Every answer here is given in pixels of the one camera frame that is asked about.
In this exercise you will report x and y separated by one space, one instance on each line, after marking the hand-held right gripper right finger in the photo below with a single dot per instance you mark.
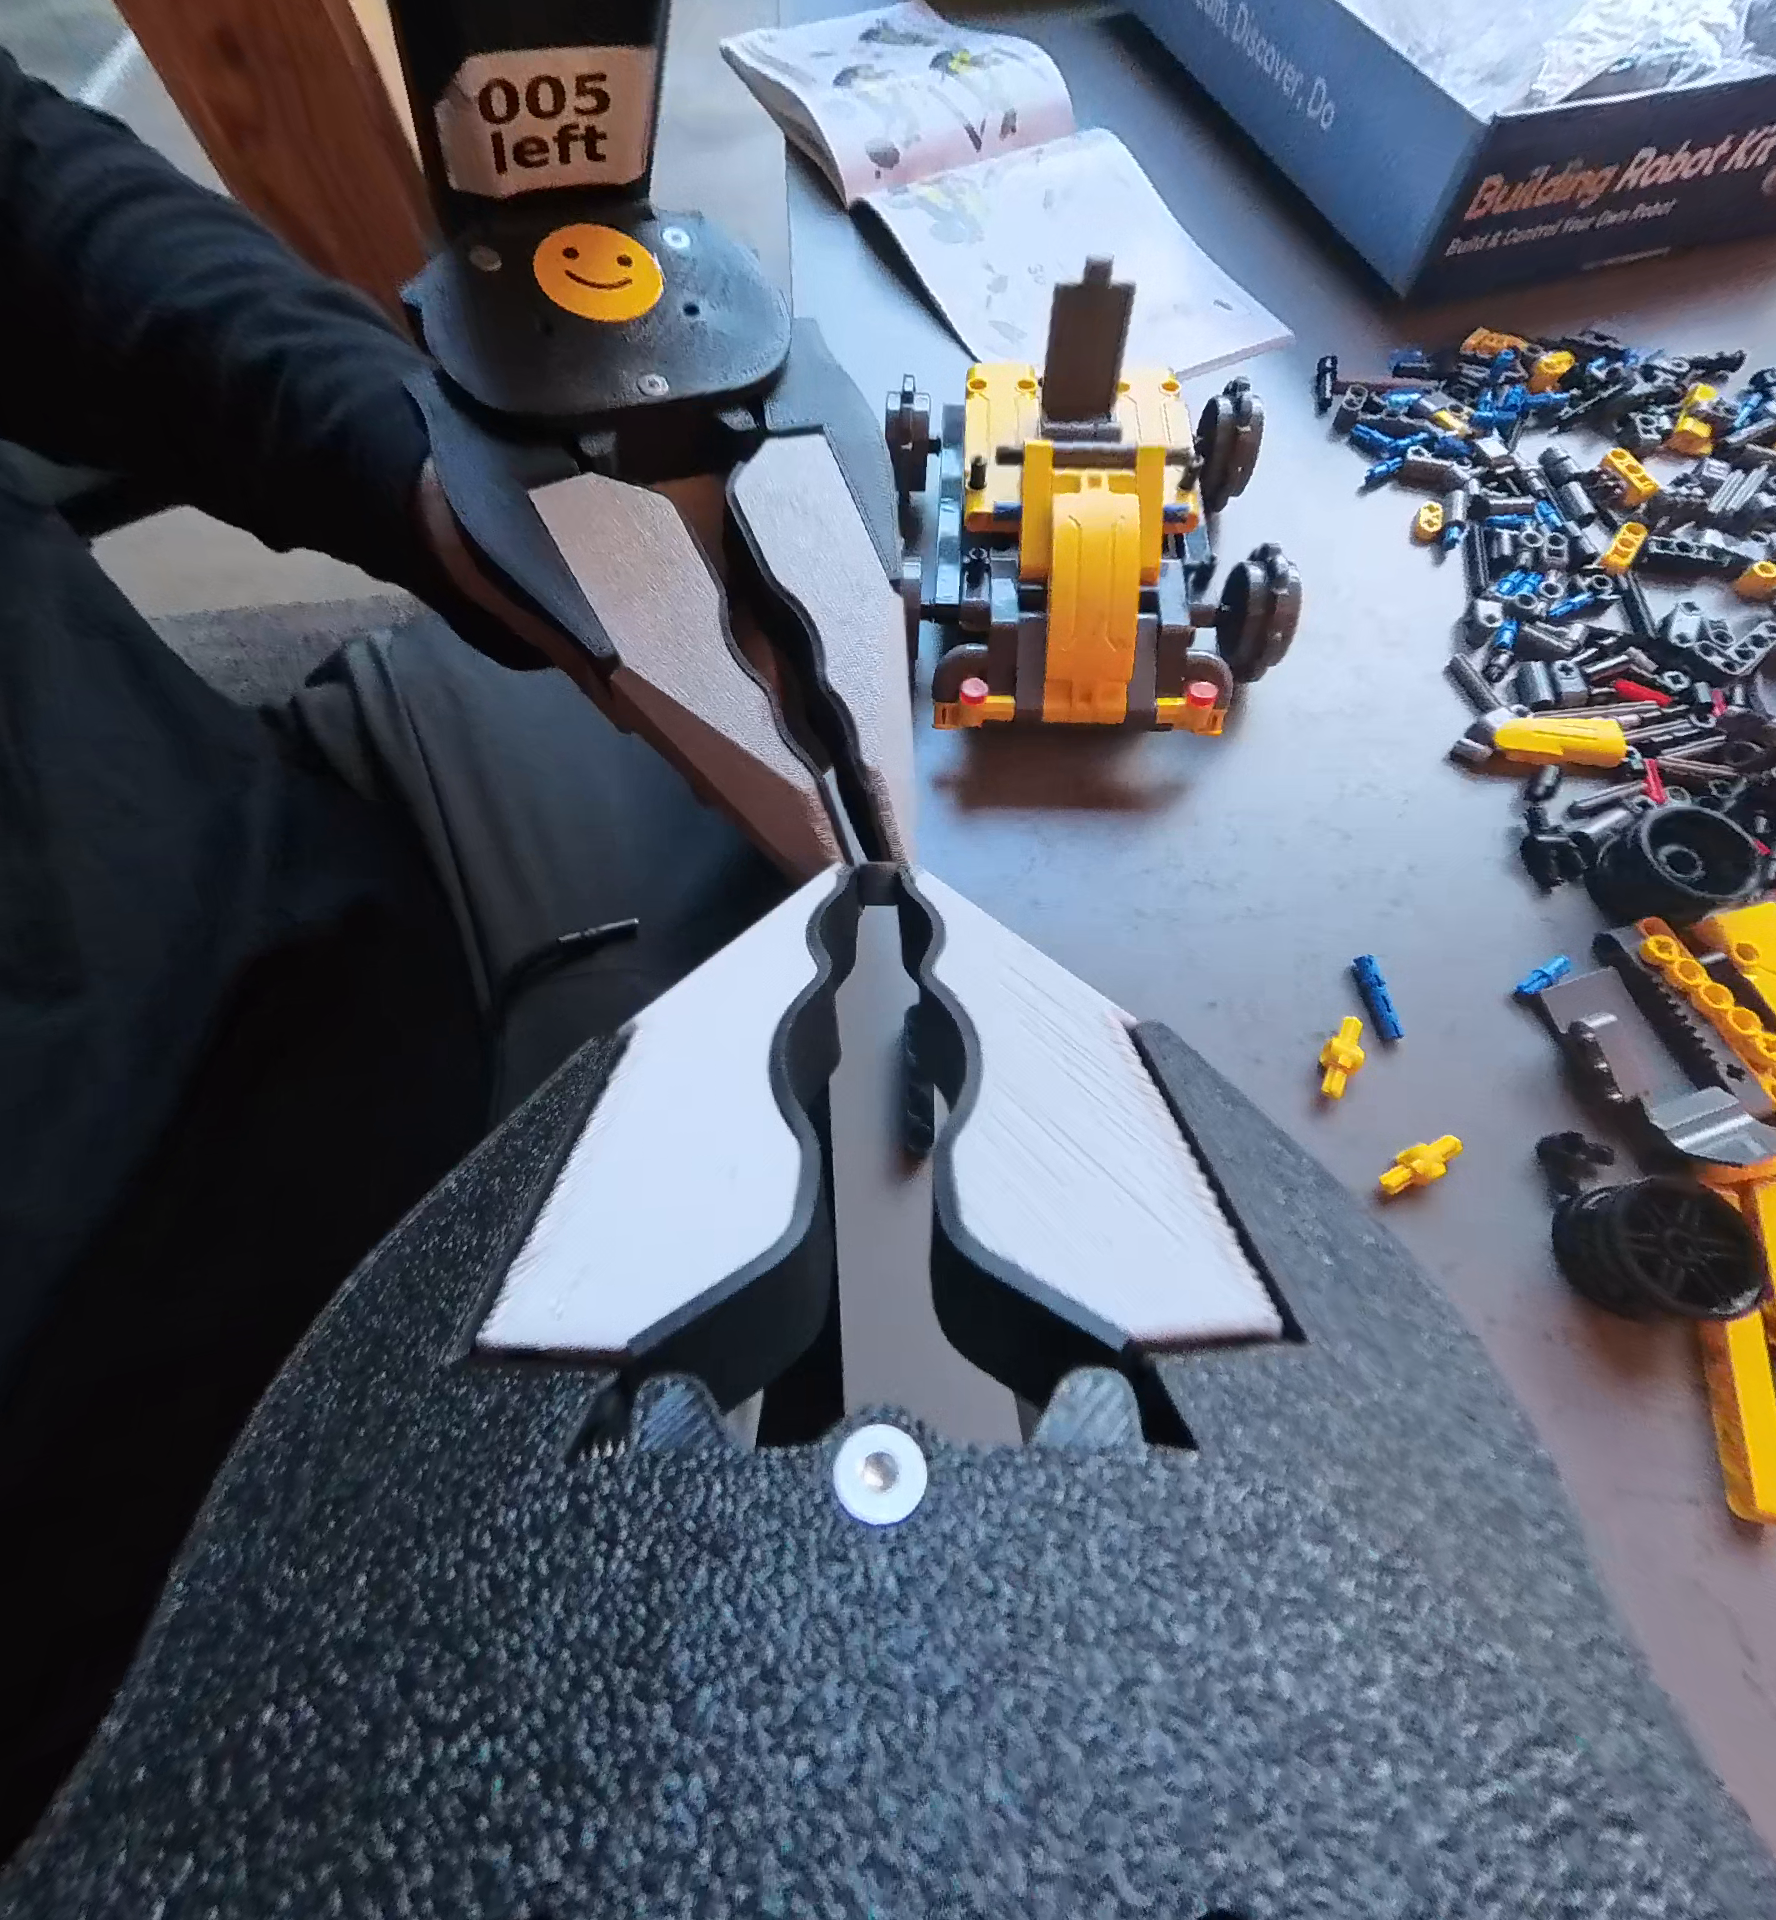
1100 1184

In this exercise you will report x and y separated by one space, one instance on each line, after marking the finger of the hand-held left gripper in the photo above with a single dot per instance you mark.
665 628
829 569

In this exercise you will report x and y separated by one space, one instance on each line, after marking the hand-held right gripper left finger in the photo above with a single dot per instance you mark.
665 1200

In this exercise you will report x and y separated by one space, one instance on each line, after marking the black brick beam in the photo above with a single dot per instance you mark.
917 1078

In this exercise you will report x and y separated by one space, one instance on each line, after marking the person's left forearm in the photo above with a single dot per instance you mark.
155 299

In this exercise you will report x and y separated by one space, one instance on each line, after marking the grey desk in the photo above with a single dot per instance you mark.
1277 838

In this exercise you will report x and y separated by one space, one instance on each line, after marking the person's left hand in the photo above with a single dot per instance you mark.
454 569

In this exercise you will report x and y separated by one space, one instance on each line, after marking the person's legs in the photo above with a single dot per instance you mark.
529 811

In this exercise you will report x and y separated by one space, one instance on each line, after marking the yellow brick toy vehicle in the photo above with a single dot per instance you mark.
1081 553

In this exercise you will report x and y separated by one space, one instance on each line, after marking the yellow brick pin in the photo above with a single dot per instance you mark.
1419 1166
1338 1059

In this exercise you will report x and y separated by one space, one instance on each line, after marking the blue brick pin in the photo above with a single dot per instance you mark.
1376 998

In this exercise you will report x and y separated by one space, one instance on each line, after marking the open instruction booklet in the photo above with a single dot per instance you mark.
917 103

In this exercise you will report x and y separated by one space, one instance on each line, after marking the person's dark top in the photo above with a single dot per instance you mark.
80 900

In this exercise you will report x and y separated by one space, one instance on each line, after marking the blue cardboard box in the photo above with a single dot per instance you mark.
1429 151

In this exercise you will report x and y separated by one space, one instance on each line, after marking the pile of small brick pieces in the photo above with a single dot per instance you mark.
1577 526

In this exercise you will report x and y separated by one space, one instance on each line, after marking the frosted plastic bag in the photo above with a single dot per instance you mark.
1654 43

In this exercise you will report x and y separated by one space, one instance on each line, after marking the wooden post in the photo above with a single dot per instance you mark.
271 118

